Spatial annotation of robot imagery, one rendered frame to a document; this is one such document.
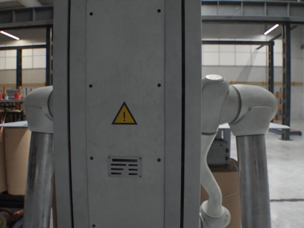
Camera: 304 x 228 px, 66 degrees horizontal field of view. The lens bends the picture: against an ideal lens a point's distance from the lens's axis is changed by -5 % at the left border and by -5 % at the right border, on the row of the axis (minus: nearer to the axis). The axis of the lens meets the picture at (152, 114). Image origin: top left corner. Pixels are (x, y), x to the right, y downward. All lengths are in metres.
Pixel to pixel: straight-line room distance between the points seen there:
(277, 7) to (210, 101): 10.17
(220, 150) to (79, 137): 1.10
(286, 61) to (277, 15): 1.86
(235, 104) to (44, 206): 0.76
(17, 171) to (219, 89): 3.36
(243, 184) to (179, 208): 0.37
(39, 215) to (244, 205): 0.73
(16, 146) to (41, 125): 2.82
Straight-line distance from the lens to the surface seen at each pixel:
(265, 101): 0.89
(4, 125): 1.66
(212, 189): 1.02
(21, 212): 1.49
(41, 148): 0.96
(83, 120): 0.57
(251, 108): 0.85
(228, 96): 0.80
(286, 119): 10.96
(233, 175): 1.57
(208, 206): 1.12
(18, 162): 3.80
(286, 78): 10.98
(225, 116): 0.81
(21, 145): 3.75
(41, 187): 0.98
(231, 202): 1.62
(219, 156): 1.55
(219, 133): 1.86
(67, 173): 0.61
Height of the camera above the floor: 1.49
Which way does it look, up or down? 2 degrees down
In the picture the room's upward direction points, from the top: straight up
